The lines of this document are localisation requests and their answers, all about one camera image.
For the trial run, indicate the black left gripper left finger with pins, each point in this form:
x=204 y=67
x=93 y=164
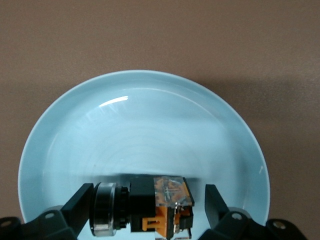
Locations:
x=75 y=212

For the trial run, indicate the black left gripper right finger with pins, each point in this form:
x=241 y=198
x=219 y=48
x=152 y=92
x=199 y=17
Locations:
x=217 y=212

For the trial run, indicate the orange and black push-button switch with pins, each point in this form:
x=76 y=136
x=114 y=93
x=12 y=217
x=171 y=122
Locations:
x=142 y=200

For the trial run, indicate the light blue round plate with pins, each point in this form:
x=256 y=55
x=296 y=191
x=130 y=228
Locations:
x=150 y=125

